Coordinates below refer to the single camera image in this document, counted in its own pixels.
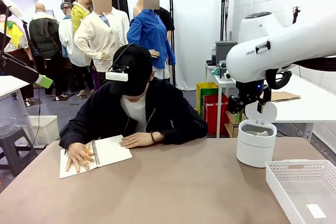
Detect mannequin in yellow-green jacket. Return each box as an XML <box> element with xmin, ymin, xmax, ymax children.
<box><xmin>70</xmin><ymin>0</ymin><xmax>92</xmax><ymax>35</ymax></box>

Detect white rectangular label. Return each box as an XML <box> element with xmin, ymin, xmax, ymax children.
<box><xmin>306</xmin><ymin>203</ymin><xmax>328</xmax><ymax>219</ymax></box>

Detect white backdrop cloth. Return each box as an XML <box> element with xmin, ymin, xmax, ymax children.
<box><xmin>123</xmin><ymin>0</ymin><xmax>236</xmax><ymax>91</ymax></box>

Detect white perforated plastic basket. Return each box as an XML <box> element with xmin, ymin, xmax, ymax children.
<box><xmin>264</xmin><ymin>159</ymin><xmax>336</xmax><ymax>224</ymax></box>

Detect black tripod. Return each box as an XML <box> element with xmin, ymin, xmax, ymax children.
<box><xmin>292</xmin><ymin>5</ymin><xmax>301</xmax><ymax>24</ymax></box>

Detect large white table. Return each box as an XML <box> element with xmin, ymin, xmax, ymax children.
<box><xmin>265</xmin><ymin>73</ymin><xmax>336</xmax><ymax>143</ymax></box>

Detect yellow pencil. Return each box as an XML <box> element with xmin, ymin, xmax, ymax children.
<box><xmin>83</xmin><ymin>142</ymin><xmax>91</xmax><ymax>164</ymax></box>

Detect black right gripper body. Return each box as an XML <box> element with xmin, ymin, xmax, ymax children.
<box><xmin>235</xmin><ymin>79</ymin><xmax>265</xmax><ymax>104</ymax></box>

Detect black light stand pole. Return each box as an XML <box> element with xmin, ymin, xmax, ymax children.
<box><xmin>222</xmin><ymin>0</ymin><xmax>231</xmax><ymax>41</ymax></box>

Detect brown cardboard sheet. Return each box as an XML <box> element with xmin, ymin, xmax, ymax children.
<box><xmin>270</xmin><ymin>91</ymin><xmax>302</xmax><ymax>103</ymax></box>

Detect black cap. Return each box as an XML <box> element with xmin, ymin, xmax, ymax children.
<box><xmin>109</xmin><ymin>43</ymin><xmax>153</xmax><ymax>96</ymax></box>

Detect white spiral notebook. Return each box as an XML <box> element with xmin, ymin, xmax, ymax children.
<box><xmin>59</xmin><ymin>134</ymin><xmax>133</xmax><ymax>179</ymax></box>

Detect clear plastic bowl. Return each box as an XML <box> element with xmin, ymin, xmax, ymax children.
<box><xmin>0</xmin><ymin>118</ymin><xmax>17</xmax><ymax>135</ymax></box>

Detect mannequin in cream cardigan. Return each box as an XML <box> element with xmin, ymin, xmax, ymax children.
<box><xmin>74</xmin><ymin>0</ymin><xmax>131</xmax><ymax>96</ymax></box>

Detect mannequin in white shirt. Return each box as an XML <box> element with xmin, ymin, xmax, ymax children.
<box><xmin>58</xmin><ymin>2</ymin><xmax>94</xmax><ymax>98</ymax></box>

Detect person's right hand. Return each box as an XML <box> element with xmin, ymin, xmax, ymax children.
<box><xmin>65</xmin><ymin>142</ymin><xmax>95</xmax><ymax>174</ymax></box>

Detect mannequin in blue shirt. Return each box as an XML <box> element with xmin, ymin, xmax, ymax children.
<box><xmin>127</xmin><ymin>0</ymin><xmax>176</xmax><ymax>80</ymax></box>

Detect person's right forearm black sleeve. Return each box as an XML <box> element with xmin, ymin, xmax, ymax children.
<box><xmin>59</xmin><ymin>121</ymin><xmax>89</xmax><ymax>151</ymax></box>

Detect wooden shelf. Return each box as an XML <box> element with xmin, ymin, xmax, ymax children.
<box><xmin>225</xmin><ymin>110</ymin><xmax>247</xmax><ymax>138</ymax></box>

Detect mannequin in dark puffer jacket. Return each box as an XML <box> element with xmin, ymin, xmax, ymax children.
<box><xmin>28</xmin><ymin>3</ymin><xmax>65</xmax><ymax>98</ymax></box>

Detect white side table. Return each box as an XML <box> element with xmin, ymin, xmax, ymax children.
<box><xmin>0</xmin><ymin>75</ymin><xmax>37</xmax><ymax>147</ymax></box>

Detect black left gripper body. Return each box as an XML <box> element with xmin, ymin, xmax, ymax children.
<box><xmin>0</xmin><ymin>31</ymin><xmax>12</xmax><ymax>52</ymax></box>

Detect white head-mounted camera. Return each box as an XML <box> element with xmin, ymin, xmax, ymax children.
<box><xmin>105</xmin><ymin>64</ymin><xmax>130</xmax><ymax>82</ymax></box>

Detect person's left forearm black sleeve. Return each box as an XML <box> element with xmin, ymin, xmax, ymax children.
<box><xmin>154</xmin><ymin>121</ymin><xmax>208</xmax><ymax>146</ymax></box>

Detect person in black jacket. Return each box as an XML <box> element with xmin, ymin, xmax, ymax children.
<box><xmin>59</xmin><ymin>44</ymin><xmax>208</xmax><ymax>156</ymax></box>

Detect dark grey plastic stool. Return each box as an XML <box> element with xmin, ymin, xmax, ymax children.
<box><xmin>0</xmin><ymin>126</ymin><xmax>37</xmax><ymax>176</ymax></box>

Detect grey tray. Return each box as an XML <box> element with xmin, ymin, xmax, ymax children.
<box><xmin>218</xmin><ymin>60</ymin><xmax>229</xmax><ymax>80</ymax></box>

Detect yellow bag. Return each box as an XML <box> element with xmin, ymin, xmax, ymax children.
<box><xmin>196</xmin><ymin>82</ymin><xmax>220</xmax><ymax>122</ymax></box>

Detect red bag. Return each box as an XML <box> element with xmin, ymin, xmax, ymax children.
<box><xmin>203</xmin><ymin>93</ymin><xmax>231</xmax><ymax>138</ymax></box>

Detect small white table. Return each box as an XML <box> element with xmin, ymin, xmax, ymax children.
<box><xmin>205</xmin><ymin>62</ymin><xmax>237</xmax><ymax>138</ymax></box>

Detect white lidded trash bin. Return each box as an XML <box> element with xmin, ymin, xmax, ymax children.
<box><xmin>236</xmin><ymin>100</ymin><xmax>278</xmax><ymax>168</ymax></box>

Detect white storage box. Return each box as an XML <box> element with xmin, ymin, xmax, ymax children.
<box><xmin>20</xmin><ymin>115</ymin><xmax>60</xmax><ymax>146</ymax></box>

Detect grey box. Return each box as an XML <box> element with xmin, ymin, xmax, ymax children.
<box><xmin>215</xmin><ymin>40</ymin><xmax>238</xmax><ymax>63</ymax></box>

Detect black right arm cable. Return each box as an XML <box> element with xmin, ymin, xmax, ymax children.
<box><xmin>265</xmin><ymin>56</ymin><xmax>336</xmax><ymax>90</ymax></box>

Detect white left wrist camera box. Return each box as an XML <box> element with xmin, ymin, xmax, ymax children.
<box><xmin>0</xmin><ymin>0</ymin><xmax>25</xmax><ymax>18</ymax></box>

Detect mannequin in black t-shirt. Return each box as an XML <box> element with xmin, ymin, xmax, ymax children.
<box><xmin>154</xmin><ymin>6</ymin><xmax>175</xmax><ymax>41</ymax></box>

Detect mannequin in yellow vest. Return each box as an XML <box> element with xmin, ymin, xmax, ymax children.
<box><xmin>0</xmin><ymin>14</ymin><xmax>35</xmax><ymax>104</ymax></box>

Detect person's left hand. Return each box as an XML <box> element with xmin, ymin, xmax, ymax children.
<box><xmin>119</xmin><ymin>131</ymin><xmax>155</xmax><ymax>149</ymax></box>

